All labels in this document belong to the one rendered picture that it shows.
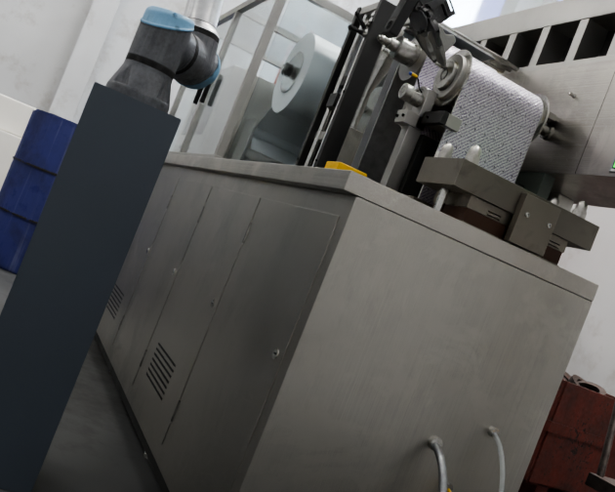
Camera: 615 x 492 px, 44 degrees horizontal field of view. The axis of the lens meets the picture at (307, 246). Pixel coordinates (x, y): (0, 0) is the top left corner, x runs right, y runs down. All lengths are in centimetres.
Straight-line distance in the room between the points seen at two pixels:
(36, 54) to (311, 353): 945
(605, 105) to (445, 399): 81
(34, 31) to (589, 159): 935
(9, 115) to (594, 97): 608
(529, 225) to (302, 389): 61
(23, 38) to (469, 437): 955
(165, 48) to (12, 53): 894
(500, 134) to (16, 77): 916
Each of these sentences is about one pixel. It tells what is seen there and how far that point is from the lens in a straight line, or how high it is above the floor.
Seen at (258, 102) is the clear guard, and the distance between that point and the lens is 271.
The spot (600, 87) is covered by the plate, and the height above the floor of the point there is 137.
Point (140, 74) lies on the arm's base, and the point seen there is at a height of 96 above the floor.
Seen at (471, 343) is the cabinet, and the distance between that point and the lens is 160.
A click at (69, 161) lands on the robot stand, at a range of 170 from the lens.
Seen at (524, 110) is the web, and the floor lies 125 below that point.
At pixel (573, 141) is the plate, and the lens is 198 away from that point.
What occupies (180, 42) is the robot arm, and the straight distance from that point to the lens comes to 180.
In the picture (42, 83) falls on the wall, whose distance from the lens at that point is 1063.
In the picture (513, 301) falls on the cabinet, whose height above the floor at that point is 79.
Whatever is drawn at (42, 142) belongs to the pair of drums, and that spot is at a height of 77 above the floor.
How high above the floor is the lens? 72
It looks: 1 degrees up
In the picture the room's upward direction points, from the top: 22 degrees clockwise
